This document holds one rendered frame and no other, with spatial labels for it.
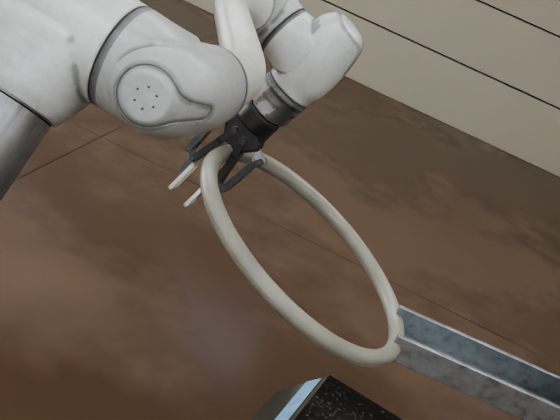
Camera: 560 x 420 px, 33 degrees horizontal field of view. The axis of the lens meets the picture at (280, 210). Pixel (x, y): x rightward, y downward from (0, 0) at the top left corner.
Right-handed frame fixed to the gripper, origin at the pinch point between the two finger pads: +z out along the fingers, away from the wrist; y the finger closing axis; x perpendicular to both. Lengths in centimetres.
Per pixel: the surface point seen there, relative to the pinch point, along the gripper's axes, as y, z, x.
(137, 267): -24, 124, 179
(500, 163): 53, 51, 578
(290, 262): 14, 101, 252
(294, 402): 44, 22, 17
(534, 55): 6, -19, 609
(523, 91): 22, 5, 612
